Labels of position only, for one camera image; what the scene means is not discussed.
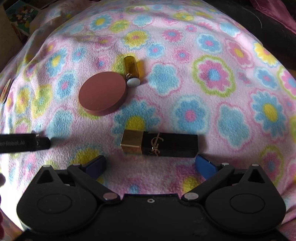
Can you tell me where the small amber glass vial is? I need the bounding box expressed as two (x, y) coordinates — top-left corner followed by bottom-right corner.
(123, 56), (140, 87)

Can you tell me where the black gold YSL lipstick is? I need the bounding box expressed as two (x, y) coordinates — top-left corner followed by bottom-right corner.
(120, 130), (199, 158)

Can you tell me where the black sofa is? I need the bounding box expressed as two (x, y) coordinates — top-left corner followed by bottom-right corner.
(207, 1), (295, 70)

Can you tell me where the colourful cartoon box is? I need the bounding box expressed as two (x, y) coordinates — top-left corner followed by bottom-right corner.
(6, 1), (40, 37)

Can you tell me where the magenta cushion right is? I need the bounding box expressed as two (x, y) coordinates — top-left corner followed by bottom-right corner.
(250, 0), (295, 34)

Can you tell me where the pink floral fleece blanket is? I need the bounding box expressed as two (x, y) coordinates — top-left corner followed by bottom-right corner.
(1, 1), (295, 240)

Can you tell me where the round reddish-brown compact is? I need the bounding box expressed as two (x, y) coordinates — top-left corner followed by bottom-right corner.
(78, 72), (127, 116)

